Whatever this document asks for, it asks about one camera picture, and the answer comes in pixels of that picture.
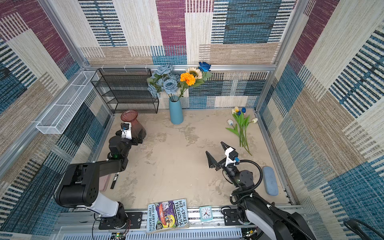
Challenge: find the pale blue rose bouquet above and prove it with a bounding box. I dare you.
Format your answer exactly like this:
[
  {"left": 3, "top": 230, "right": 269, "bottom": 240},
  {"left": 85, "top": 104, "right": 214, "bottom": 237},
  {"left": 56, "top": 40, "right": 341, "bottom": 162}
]
[{"left": 147, "top": 65, "right": 180, "bottom": 102}]

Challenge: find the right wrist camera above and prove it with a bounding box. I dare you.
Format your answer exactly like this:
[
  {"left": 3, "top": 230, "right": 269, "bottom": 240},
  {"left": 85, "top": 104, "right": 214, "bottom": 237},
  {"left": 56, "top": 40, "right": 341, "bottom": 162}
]
[{"left": 225, "top": 147, "right": 240, "bottom": 167}]

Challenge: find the blue grey oval pad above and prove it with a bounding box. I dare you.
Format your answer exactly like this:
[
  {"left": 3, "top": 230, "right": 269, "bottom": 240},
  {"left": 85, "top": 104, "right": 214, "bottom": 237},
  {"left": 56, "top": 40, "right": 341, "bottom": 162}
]
[{"left": 263, "top": 166, "right": 279, "bottom": 196}]

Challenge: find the pink pencil case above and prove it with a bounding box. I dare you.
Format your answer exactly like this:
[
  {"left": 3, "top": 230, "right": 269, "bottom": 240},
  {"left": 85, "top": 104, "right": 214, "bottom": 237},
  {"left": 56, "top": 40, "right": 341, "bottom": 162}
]
[{"left": 99, "top": 175, "right": 111, "bottom": 192}]

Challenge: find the tulip bunch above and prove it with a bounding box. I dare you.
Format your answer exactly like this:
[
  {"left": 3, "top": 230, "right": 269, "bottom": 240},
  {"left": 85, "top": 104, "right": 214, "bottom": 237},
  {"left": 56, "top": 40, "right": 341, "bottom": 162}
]
[{"left": 226, "top": 107, "right": 258, "bottom": 156}]

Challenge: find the black wire mesh shelf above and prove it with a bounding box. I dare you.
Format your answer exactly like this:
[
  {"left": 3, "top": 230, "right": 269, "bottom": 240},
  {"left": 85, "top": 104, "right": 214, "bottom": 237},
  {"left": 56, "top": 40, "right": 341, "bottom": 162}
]
[{"left": 91, "top": 68, "right": 159, "bottom": 114}]

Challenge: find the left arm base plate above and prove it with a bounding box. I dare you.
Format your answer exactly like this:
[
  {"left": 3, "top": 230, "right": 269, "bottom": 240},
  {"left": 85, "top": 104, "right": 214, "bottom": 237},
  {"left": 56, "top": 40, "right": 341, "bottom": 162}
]
[{"left": 98, "top": 212, "right": 143, "bottom": 230}]

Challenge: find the small mint alarm clock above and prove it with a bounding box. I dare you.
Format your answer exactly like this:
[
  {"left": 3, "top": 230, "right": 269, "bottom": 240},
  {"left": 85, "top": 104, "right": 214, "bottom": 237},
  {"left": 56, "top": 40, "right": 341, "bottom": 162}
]
[{"left": 199, "top": 206, "right": 213, "bottom": 222}]

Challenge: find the cream sunflower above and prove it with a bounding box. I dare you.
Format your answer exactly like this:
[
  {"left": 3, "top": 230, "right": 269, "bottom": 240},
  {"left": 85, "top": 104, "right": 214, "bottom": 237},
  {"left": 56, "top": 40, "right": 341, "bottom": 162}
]
[{"left": 186, "top": 68, "right": 204, "bottom": 87}]

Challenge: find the orange marigold flower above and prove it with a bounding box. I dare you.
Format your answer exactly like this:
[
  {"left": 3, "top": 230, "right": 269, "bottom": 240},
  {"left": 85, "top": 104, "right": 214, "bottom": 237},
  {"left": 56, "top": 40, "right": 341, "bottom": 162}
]
[{"left": 179, "top": 73, "right": 196, "bottom": 98}]

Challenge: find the dark blue rose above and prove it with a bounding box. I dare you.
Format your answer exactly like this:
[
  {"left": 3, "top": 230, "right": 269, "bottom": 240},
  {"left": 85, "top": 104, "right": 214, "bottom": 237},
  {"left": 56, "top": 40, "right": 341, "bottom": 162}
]
[{"left": 199, "top": 62, "right": 212, "bottom": 81}]

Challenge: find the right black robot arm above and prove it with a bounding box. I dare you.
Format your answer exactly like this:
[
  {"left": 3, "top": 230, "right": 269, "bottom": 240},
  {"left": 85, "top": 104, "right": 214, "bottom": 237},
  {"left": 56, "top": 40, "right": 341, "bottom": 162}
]
[{"left": 206, "top": 142, "right": 316, "bottom": 240}]

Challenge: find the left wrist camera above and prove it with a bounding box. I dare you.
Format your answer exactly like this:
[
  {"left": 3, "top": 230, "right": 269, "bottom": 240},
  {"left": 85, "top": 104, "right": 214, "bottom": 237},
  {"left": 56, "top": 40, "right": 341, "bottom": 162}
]
[{"left": 121, "top": 122, "right": 133, "bottom": 140}]

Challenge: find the blue ceramic vase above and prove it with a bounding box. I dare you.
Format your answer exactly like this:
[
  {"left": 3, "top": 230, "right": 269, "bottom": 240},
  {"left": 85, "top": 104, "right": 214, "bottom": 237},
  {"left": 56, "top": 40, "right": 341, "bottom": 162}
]
[{"left": 169, "top": 96, "right": 184, "bottom": 125}]

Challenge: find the white wire mesh basket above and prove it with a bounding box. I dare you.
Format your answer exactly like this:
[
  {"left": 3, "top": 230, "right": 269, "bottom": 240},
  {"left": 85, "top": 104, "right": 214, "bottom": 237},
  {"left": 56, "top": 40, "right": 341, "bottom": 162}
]
[{"left": 36, "top": 71, "right": 95, "bottom": 135}]

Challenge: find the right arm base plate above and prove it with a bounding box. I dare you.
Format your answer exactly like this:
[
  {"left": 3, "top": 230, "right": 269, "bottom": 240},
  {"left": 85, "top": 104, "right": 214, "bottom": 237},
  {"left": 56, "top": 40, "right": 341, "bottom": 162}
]
[{"left": 220, "top": 206, "right": 250, "bottom": 226}]

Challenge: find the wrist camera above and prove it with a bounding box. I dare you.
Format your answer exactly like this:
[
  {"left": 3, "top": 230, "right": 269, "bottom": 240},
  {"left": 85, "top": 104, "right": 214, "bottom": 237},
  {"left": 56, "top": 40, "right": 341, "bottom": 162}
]
[
  {"left": 121, "top": 122, "right": 133, "bottom": 140},
  {"left": 225, "top": 147, "right": 240, "bottom": 167}
]

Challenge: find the colourful treehouse book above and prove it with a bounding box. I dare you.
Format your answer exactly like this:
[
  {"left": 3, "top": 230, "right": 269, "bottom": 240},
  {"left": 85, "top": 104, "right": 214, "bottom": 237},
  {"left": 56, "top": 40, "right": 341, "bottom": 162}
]
[{"left": 146, "top": 199, "right": 189, "bottom": 234}]

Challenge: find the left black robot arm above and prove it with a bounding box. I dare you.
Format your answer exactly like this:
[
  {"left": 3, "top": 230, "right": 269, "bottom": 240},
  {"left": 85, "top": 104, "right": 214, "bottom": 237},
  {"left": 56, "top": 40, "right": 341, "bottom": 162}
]
[{"left": 55, "top": 129, "right": 147, "bottom": 230}]

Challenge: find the red ribbed glass vase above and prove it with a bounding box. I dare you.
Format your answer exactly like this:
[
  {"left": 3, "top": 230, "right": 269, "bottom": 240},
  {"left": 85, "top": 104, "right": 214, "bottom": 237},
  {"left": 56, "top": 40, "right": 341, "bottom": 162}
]
[{"left": 121, "top": 110, "right": 147, "bottom": 138}]

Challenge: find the black marker pen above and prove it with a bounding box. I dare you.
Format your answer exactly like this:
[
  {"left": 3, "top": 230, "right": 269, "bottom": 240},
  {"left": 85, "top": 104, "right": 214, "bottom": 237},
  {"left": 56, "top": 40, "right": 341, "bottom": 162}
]
[{"left": 111, "top": 173, "right": 119, "bottom": 190}]

